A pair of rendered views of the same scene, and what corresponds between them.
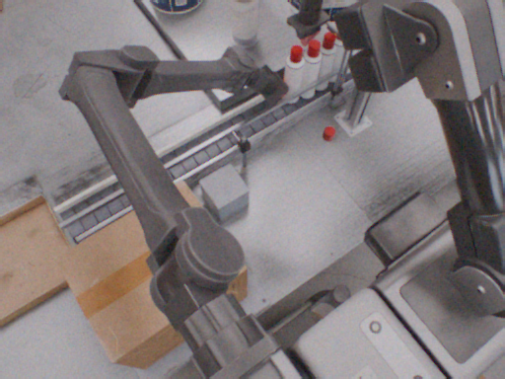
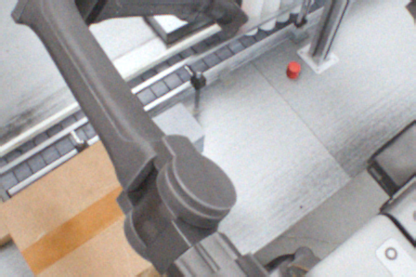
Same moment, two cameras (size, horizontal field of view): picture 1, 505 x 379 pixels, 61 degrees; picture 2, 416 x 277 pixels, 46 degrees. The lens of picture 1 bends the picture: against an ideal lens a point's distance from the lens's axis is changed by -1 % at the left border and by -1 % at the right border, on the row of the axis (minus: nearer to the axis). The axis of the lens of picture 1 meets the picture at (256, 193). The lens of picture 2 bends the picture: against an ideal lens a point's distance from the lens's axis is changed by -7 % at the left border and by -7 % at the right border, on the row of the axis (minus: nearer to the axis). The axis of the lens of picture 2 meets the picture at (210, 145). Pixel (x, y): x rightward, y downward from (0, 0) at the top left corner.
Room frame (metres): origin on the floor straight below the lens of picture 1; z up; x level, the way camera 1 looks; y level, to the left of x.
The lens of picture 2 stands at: (-0.04, 0.06, 1.95)
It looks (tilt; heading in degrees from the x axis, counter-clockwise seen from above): 64 degrees down; 353
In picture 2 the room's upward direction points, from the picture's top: 7 degrees clockwise
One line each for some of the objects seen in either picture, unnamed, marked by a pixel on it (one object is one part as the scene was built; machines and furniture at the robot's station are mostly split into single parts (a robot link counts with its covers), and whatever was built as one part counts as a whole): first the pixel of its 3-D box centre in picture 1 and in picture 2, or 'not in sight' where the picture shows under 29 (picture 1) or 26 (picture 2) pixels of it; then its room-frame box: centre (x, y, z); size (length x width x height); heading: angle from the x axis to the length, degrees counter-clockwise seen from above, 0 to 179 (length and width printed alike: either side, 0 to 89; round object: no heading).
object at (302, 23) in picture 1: (309, 12); not in sight; (0.91, -0.12, 1.12); 0.10 x 0.07 x 0.07; 127
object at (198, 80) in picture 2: (239, 147); (191, 85); (0.61, 0.05, 0.91); 0.07 x 0.03 x 0.16; 36
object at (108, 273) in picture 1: (162, 279); (110, 236); (0.22, 0.20, 0.99); 0.30 x 0.24 x 0.27; 128
